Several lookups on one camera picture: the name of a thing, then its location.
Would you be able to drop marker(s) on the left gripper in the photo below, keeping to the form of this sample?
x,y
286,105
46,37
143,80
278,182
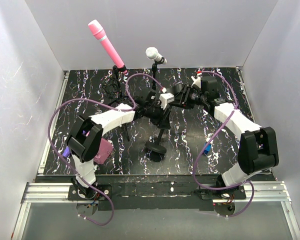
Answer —
x,y
163,121

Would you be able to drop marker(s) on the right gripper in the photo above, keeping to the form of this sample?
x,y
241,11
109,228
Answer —
x,y
184,103

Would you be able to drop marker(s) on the black round-base stand purple mic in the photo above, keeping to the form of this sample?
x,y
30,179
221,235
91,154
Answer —
x,y
157,150

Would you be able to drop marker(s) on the black round-base stand white mic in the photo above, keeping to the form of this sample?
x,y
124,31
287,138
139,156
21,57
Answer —
x,y
154,70

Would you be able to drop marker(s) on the white microphone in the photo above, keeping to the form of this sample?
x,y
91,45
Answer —
x,y
153,54

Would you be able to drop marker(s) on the purple microphone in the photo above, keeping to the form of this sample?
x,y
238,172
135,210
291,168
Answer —
x,y
66,153

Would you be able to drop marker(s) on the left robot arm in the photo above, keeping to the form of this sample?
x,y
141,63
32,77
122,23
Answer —
x,y
85,138

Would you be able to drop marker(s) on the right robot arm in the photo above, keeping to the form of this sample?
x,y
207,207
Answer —
x,y
258,150

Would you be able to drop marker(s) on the black tripod stand pink mic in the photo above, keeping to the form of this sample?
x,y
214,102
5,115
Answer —
x,y
112,88

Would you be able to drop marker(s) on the pink microphone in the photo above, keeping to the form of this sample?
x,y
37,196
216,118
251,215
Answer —
x,y
99,33

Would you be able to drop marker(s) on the black marble mat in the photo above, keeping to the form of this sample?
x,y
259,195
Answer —
x,y
183,141

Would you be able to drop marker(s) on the blue white small toy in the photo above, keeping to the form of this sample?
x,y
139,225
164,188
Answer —
x,y
207,148

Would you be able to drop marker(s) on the pink metronome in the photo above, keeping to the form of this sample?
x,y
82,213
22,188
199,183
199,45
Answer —
x,y
105,150

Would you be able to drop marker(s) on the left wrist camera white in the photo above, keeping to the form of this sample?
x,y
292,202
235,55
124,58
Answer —
x,y
165,98

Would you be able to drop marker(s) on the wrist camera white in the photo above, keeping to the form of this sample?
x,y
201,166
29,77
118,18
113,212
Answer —
x,y
165,98
196,80

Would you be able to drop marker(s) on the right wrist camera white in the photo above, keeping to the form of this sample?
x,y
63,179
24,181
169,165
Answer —
x,y
196,80

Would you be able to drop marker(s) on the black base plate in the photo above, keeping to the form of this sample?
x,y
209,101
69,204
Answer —
x,y
146,192

